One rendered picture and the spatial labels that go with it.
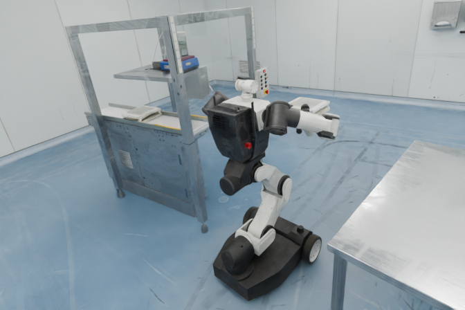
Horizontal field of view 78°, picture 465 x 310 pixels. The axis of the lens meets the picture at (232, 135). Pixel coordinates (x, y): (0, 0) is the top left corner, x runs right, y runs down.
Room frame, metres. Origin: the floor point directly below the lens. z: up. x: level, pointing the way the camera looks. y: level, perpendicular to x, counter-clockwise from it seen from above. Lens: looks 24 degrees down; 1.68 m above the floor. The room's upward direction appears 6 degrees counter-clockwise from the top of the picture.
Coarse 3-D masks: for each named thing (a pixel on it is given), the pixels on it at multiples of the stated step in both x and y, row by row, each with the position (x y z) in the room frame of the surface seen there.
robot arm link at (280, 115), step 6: (276, 108) 1.31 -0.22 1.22; (282, 108) 1.30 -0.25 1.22; (288, 108) 1.32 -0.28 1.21; (270, 114) 1.32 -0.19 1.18; (276, 114) 1.28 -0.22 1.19; (282, 114) 1.28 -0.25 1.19; (288, 114) 1.29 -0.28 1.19; (294, 114) 1.29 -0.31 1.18; (270, 120) 1.29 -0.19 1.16; (276, 120) 1.26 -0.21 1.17; (282, 120) 1.26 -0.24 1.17; (288, 120) 1.28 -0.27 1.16; (294, 120) 1.27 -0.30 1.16; (282, 126) 1.24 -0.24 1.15; (288, 126) 1.30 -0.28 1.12; (294, 126) 1.28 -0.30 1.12
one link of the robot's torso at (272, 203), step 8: (288, 184) 1.58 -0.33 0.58; (264, 192) 1.66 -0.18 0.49; (272, 192) 1.66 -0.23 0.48; (288, 192) 1.58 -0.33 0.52; (264, 200) 1.61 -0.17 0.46; (272, 200) 1.59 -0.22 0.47; (280, 200) 1.56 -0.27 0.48; (288, 200) 1.60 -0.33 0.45; (264, 208) 1.57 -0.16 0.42; (272, 208) 1.54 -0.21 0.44; (280, 208) 1.58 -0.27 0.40; (256, 216) 1.56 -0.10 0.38; (264, 216) 1.53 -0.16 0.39; (272, 216) 1.53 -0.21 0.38; (248, 224) 1.52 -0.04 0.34; (256, 224) 1.50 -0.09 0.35; (264, 224) 1.48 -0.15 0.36; (272, 224) 1.52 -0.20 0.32; (256, 232) 1.46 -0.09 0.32; (264, 232) 1.44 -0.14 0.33
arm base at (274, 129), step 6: (276, 102) 1.32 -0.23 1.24; (282, 102) 1.32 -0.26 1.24; (270, 108) 1.37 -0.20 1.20; (264, 120) 1.34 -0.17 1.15; (264, 126) 1.31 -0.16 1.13; (270, 126) 1.26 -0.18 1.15; (276, 126) 1.24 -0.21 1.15; (270, 132) 1.28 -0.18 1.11; (276, 132) 1.26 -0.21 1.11; (282, 132) 1.25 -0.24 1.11
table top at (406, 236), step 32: (416, 160) 1.34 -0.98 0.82; (448, 160) 1.31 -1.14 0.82; (384, 192) 1.09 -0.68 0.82; (416, 192) 1.07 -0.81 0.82; (448, 192) 1.04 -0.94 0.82; (352, 224) 0.91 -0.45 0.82; (384, 224) 0.89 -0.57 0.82; (416, 224) 0.87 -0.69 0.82; (448, 224) 0.86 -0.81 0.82; (352, 256) 0.75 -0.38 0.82; (384, 256) 0.74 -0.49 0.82; (416, 256) 0.73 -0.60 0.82; (448, 256) 0.71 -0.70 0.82; (416, 288) 0.61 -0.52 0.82; (448, 288) 0.60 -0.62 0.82
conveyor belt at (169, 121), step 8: (104, 112) 2.74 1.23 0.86; (112, 112) 2.71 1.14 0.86; (120, 112) 2.68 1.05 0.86; (152, 120) 2.34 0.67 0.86; (160, 120) 2.32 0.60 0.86; (168, 120) 2.30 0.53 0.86; (176, 120) 2.28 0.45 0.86; (192, 120) 2.24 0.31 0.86; (152, 128) 2.18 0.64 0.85; (192, 128) 2.07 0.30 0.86; (200, 128) 2.08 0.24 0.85
